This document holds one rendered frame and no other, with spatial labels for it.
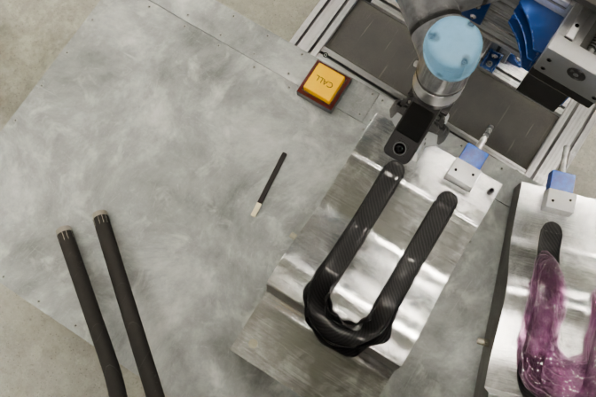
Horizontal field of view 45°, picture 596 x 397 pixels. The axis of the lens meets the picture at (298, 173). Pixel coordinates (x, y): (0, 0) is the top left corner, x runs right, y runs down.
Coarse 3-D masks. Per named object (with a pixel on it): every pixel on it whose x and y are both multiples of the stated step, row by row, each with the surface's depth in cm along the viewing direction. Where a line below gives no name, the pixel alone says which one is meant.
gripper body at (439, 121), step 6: (414, 96) 110; (402, 102) 116; (408, 102) 115; (420, 102) 109; (402, 108) 117; (432, 108) 109; (438, 108) 109; (444, 108) 114; (450, 108) 114; (402, 114) 119; (438, 114) 114; (444, 114) 114; (438, 120) 114; (444, 120) 117; (432, 126) 116; (438, 126) 115; (432, 132) 118
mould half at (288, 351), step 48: (384, 144) 132; (336, 192) 131; (432, 192) 130; (480, 192) 129; (336, 240) 127; (384, 240) 128; (288, 288) 122; (336, 288) 121; (432, 288) 125; (240, 336) 127; (288, 336) 127; (288, 384) 125; (336, 384) 124; (384, 384) 124
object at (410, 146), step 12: (408, 108) 111; (420, 108) 111; (408, 120) 112; (420, 120) 111; (432, 120) 111; (396, 132) 113; (408, 132) 112; (420, 132) 112; (396, 144) 113; (408, 144) 112; (396, 156) 113; (408, 156) 113
